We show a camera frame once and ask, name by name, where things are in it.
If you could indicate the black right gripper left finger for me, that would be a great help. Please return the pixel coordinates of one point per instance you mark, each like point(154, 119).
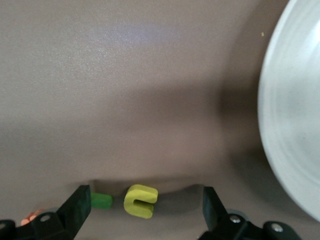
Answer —
point(72, 215)

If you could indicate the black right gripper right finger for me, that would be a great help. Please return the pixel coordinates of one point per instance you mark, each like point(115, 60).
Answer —
point(217, 217)

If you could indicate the green foam letter i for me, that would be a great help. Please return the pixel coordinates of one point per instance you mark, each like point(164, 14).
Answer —
point(101, 201)

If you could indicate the orange foam letter e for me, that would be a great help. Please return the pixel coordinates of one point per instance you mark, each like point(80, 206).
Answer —
point(30, 217)

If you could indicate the yellow foam letter u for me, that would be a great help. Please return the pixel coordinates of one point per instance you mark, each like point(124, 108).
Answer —
point(130, 202)

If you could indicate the beige round plate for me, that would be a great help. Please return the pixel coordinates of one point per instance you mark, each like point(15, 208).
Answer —
point(292, 112)

